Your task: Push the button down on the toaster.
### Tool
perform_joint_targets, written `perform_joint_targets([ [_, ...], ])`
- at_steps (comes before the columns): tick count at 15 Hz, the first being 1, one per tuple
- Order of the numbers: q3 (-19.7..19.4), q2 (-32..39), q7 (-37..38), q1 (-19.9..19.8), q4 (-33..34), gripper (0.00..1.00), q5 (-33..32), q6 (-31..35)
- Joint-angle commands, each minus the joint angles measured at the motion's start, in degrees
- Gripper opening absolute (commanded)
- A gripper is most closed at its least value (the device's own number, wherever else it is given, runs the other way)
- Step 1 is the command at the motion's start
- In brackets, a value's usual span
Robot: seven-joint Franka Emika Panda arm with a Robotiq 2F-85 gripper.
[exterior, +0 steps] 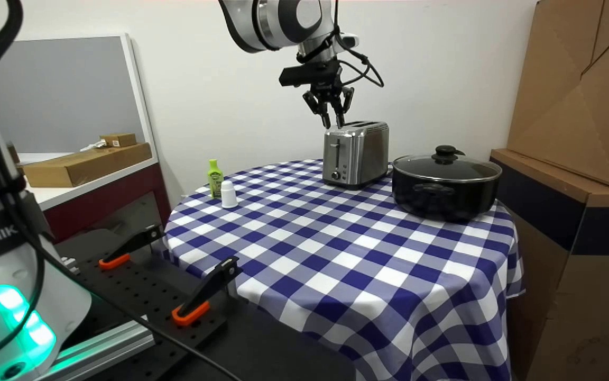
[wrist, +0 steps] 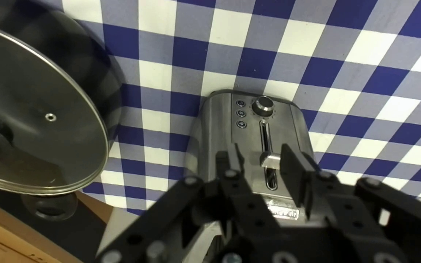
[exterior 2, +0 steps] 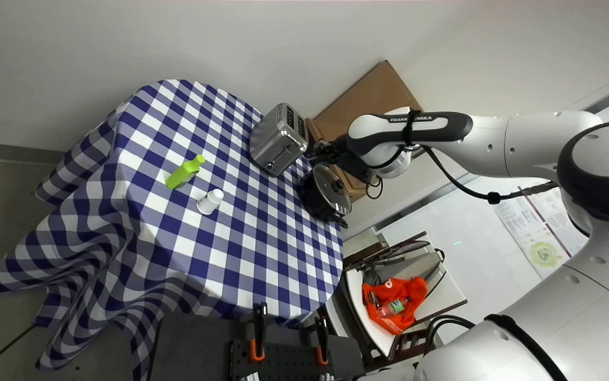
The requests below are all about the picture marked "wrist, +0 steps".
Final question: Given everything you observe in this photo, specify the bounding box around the brown cardboard box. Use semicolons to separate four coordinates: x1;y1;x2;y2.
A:
0;190;117;263

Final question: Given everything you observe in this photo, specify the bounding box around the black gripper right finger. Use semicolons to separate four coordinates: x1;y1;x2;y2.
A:
281;143;421;263

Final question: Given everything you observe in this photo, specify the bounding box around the blue white checkered tablecloth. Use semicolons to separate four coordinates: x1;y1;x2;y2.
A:
62;0;421;216

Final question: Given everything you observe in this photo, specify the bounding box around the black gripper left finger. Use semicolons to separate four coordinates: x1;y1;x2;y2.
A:
95;143;290;263

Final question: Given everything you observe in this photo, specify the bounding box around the silver metal toaster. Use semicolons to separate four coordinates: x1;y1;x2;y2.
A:
186;89;318;263

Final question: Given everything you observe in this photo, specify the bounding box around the black cooking pot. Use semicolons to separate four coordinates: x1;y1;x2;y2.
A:
0;0;125;196

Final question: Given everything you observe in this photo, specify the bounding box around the glass pot lid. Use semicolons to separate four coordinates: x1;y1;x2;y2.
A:
0;19;112;197

